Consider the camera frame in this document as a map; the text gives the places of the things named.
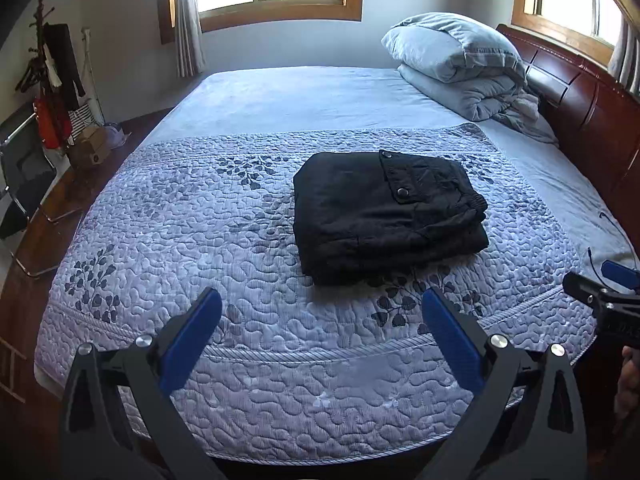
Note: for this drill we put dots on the patterned quilted bedspread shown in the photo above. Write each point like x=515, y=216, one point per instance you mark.
x=225, y=240

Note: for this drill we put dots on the grey curtain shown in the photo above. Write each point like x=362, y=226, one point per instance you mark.
x=622, y=60
x=187, y=25

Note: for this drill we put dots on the clear plastic bag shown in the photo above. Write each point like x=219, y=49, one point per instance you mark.
x=117, y=136

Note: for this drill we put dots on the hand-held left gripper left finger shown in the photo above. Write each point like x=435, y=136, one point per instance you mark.
x=192, y=340

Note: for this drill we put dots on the black metal frame chair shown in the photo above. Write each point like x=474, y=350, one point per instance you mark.
x=25, y=170

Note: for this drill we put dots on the person's right hand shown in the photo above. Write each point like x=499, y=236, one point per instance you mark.
x=631, y=380

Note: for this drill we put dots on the folded grey duvet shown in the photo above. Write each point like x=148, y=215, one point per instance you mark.
x=450, y=55

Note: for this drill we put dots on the black hanging clothing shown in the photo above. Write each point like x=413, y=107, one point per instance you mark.
x=62, y=55

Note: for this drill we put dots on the cardboard box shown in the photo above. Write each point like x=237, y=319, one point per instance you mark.
x=90, y=147

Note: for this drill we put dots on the light blue bed sheet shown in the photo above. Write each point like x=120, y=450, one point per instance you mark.
x=310, y=100

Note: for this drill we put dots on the black pants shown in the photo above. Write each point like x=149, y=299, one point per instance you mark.
x=360, y=220

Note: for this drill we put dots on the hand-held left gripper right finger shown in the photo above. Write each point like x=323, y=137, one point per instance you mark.
x=452, y=340

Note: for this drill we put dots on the wooden coat rack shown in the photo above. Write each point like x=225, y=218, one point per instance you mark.
x=37, y=25

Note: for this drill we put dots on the red hanging clothing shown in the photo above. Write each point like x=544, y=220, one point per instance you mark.
x=50, y=122

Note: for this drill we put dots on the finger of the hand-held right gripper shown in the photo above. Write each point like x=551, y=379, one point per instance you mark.
x=620, y=275
x=582, y=287

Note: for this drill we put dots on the dark wooden headboard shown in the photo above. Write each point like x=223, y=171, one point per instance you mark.
x=575, y=100

